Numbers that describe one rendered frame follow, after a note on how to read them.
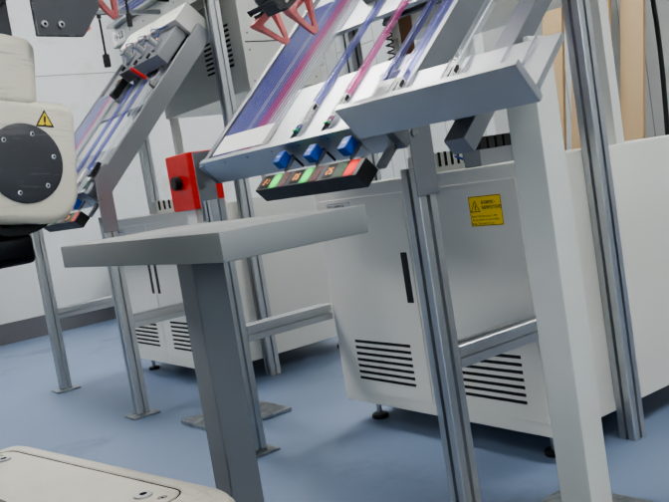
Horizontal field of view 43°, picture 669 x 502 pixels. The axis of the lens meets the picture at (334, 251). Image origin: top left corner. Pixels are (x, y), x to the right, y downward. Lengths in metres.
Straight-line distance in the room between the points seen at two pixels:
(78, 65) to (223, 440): 4.32
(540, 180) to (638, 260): 0.65
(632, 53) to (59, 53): 3.33
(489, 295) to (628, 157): 0.45
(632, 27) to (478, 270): 3.24
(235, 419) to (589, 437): 0.58
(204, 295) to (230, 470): 0.29
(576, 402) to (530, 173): 0.37
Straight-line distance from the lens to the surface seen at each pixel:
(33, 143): 1.17
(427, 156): 1.45
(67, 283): 5.35
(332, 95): 1.75
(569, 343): 1.39
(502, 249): 1.73
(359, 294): 2.11
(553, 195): 1.37
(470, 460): 1.54
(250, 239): 1.08
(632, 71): 4.82
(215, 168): 1.98
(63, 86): 5.47
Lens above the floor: 0.64
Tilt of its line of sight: 5 degrees down
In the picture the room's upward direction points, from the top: 9 degrees counter-clockwise
